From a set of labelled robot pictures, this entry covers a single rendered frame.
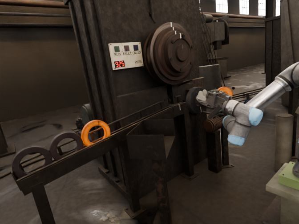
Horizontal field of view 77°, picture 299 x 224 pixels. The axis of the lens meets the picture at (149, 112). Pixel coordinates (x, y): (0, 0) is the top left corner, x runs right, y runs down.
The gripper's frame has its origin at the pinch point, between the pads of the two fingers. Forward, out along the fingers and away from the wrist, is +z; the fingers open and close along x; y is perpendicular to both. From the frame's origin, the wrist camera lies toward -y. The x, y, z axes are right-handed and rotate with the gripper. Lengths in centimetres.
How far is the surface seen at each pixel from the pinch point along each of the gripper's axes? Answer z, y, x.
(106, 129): 35, -25, 42
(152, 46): 47, 22, -4
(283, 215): -56, -63, -24
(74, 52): 652, -87, -126
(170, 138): 4.8, -25.8, 14.0
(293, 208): -59, -54, -24
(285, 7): 79, 55, -299
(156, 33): 50, 30, -9
